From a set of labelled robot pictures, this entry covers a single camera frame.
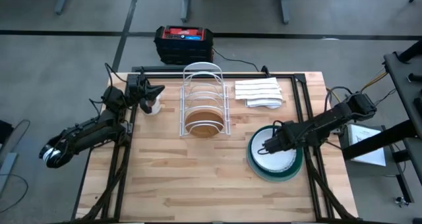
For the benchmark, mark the black table frame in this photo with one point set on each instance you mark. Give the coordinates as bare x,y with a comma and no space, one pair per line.
247,75

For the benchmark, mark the white blue floral plate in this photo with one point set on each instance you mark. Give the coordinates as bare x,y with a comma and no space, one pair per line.
277,161

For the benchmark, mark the white paper booklet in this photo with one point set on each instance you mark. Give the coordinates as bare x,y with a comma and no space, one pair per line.
366,145

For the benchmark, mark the grey desk leg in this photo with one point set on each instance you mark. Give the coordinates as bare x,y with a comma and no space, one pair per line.
285,3
186,3
62,0

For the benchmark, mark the dark green plate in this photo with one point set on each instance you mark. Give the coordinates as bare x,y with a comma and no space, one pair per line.
299,155

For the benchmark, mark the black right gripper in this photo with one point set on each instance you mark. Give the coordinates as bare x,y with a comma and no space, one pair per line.
285,136

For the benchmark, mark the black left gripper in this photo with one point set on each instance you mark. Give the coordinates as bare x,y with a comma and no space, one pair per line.
136,89

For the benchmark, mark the brown divided plate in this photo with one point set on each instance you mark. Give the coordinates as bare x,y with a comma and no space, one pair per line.
204,115

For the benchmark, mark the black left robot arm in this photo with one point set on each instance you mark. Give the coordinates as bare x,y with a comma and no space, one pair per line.
85,135

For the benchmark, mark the red black power station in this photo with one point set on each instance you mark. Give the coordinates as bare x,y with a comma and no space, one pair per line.
183,52

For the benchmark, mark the white ceramic mug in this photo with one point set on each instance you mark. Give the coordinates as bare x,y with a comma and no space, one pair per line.
157,105

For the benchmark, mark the folded white cloth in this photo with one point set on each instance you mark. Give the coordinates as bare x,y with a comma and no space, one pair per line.
257,89

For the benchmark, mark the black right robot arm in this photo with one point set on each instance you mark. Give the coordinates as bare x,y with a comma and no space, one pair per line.
329,117

